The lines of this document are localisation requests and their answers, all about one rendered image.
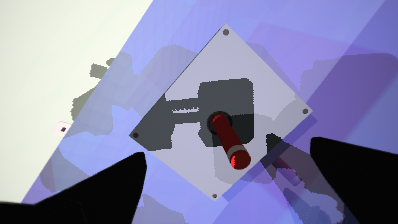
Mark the red peg with white band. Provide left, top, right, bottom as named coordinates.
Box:
left=211, top=114, right=251, bottom=170

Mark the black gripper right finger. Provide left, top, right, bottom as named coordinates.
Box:
left=310, top=137, right=398, bottom=224

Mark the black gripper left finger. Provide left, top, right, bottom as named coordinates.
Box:
left=0, top=152, right=147, bottom=224

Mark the light grey square panel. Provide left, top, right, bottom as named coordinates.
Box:
left=128, top=23, right=313, bottom=201

